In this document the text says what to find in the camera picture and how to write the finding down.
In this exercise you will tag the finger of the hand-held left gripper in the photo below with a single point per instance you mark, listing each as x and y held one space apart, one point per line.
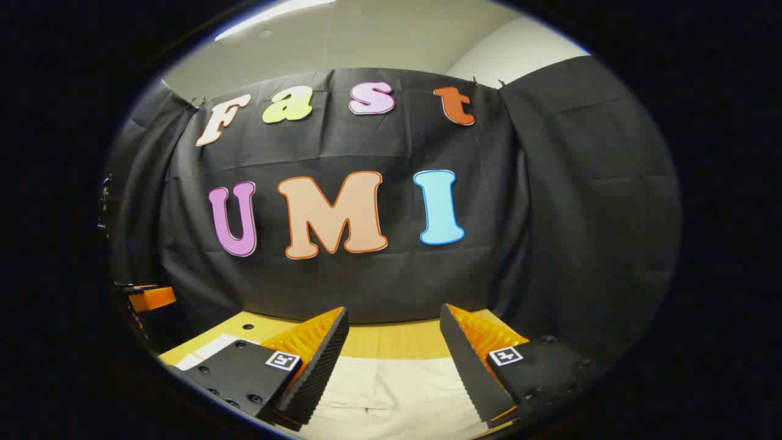
156 298

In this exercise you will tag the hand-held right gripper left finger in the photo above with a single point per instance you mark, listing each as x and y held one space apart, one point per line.
317 373

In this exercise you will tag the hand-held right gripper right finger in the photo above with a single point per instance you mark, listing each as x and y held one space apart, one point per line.
470 373

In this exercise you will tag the white jeans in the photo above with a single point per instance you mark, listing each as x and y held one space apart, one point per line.
391 391

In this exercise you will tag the black backdrop cloth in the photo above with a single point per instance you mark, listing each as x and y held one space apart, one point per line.
366 287

